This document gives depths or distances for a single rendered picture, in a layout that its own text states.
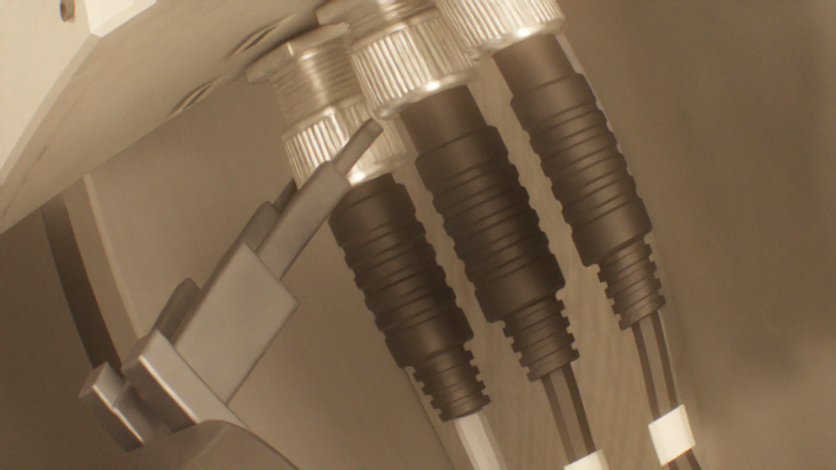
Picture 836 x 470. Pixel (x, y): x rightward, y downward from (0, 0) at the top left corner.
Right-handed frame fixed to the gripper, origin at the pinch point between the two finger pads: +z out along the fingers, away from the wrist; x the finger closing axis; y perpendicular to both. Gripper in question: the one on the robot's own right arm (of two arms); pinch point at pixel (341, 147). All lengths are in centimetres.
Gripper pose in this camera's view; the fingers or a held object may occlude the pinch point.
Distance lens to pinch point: 66.7
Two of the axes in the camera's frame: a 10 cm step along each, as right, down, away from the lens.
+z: 5.4, -6.7, 5.1
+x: 4.8, -2.6, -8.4
